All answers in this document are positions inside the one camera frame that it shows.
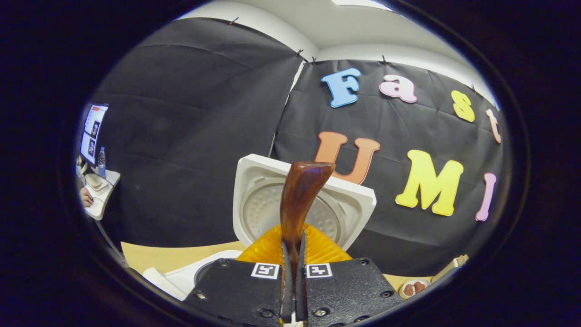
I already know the long ceiling light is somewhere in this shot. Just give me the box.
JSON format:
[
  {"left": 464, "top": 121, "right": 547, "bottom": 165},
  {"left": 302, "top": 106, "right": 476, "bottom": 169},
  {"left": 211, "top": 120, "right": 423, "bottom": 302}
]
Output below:
[{"left": 331, "top": 0, "right": 393, "bottom": 12}]

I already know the computer monitor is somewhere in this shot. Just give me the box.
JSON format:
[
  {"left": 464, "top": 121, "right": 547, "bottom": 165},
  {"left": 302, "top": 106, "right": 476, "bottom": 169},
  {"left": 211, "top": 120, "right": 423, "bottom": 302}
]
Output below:
[{"left": 79, "top": 104, "right": 109, "bottom": 165}]

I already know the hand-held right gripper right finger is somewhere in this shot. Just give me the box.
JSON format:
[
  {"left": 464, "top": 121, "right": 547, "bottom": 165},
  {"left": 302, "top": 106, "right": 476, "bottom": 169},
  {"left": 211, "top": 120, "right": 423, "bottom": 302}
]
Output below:
[{"left": 295, "top": 223, "right": 404, "bottom": 327}]

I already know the brown wooden spoon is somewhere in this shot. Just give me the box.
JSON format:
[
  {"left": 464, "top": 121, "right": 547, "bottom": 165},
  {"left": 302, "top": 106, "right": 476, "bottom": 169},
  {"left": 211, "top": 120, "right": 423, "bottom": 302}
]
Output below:
[{"left": 279, "top": 161, "right": 336, "bottom": 273}]

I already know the black backdrop cloth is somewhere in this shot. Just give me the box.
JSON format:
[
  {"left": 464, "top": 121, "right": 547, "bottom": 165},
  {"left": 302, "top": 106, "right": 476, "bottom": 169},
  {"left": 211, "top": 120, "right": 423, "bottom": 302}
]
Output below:
[{"left": 84, "top": 17, "right": 507, "bottom": 277}]

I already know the white rice cooker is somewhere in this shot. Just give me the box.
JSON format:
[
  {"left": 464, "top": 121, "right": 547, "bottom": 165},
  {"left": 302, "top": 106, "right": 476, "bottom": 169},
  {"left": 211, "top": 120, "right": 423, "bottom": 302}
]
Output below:
[{"left": 143, "top": 154, "right": 377, "bottom": 302}]

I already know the cream toaster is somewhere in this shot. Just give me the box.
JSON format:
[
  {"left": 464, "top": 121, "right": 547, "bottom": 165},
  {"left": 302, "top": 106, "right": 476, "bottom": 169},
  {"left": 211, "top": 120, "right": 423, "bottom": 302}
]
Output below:
[{"left": 430, "top": 254, "right": 469, "bottom": 284}]

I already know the round plate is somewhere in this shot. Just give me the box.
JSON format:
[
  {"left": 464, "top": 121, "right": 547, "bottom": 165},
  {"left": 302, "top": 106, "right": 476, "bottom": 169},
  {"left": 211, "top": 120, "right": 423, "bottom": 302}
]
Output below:
[{"left": 399, "top": 278, "right": 431, "bottom": 299}]

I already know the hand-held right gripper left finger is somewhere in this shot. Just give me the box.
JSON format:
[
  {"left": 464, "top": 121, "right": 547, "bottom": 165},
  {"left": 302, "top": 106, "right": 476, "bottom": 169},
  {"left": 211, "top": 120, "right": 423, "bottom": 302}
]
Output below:
[{"left": 184, "top": 223, "right": 293, "bottom": 327}]

